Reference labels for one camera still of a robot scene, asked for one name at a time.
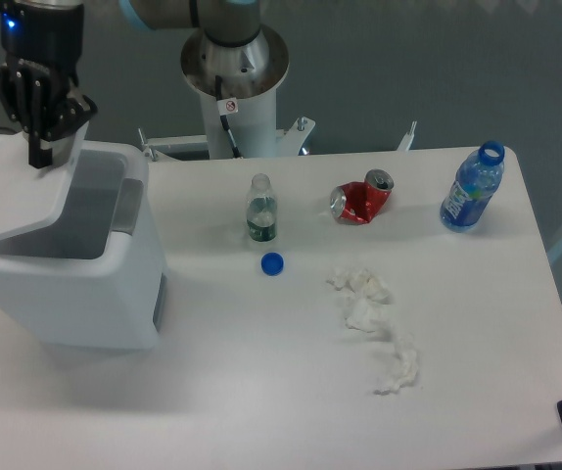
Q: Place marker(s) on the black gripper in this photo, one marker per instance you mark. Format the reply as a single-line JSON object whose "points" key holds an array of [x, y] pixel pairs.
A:
{"points": [[43, 34]]}

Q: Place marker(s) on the white trash can lid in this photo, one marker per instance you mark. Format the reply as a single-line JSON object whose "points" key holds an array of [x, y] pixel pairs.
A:
{"points": [[32, 198]]}

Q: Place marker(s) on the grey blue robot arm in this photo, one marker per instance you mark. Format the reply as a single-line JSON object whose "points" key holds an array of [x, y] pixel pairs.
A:
{"points": [[228, 23]]}

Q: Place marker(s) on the white trash can body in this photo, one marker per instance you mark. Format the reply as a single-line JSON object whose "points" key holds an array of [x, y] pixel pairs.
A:
{"points": [[96, 276]]}

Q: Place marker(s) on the blue bottle cap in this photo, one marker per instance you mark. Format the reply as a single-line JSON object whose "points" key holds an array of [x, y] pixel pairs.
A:
{"points": [[272, 263]]}

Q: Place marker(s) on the crushed red soda can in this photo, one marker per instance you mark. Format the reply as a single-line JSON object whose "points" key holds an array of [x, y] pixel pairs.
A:
{"points": [[360, 201]]}

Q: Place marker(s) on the clear green-label water bottle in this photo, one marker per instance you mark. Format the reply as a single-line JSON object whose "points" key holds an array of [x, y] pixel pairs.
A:
{"points": [[261, 209]]}

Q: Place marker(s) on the crumpled white tissue upper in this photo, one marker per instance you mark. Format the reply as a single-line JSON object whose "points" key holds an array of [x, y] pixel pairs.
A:
{"points": [[361, 282]]}

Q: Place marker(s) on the crumpled white tissue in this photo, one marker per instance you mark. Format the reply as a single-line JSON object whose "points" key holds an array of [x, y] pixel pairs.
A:
{"points": [[369, 317], [400, 369], [361, 282]]}

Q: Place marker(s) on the crumpled white tissue middle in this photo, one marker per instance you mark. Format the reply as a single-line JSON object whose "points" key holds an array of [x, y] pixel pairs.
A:
{"points": [[369, 317]]}

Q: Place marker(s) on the crumpled white tissue lower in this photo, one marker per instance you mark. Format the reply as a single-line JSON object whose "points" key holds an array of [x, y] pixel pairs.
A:
{"points": [[400, 369]]}

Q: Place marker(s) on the blue plastic drink bottle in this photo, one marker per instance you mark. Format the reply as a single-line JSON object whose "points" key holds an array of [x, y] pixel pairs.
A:
{"points": [[475, 182]]}

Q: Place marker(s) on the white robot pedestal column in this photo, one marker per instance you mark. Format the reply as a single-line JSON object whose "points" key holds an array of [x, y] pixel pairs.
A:
{"points": [[237, 88]]}

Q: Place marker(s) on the white pedestal base frame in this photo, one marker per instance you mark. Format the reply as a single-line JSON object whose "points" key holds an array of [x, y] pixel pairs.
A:
{"points": [[294, 141]]}

